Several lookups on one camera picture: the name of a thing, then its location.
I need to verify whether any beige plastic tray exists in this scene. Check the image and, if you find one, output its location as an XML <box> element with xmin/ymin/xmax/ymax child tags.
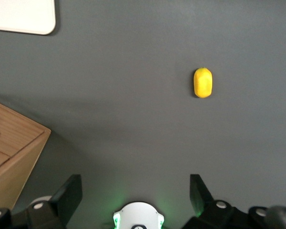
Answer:
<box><xmin>0</xmin><ymin>0</ymin><xmax>56</xmax><ymax>36</ymax></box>

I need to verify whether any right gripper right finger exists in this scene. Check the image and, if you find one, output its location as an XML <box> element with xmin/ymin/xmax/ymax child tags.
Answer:
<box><xmin>182</xmin><ymin>174</ymin><xmax>235</xmax><ymax>229</ymax></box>

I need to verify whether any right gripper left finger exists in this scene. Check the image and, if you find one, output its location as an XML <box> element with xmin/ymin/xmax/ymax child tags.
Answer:
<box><xmin>26</xmin><ymin>174</ymin><xmax>83</xmax><ymax>229</ymax></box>

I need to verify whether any yellow lemon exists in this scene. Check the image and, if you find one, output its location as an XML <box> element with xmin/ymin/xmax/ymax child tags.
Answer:
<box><xmin>193</xmin><ymin>67</ymin><xmax>214</xmax><ymax>99</ymax></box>

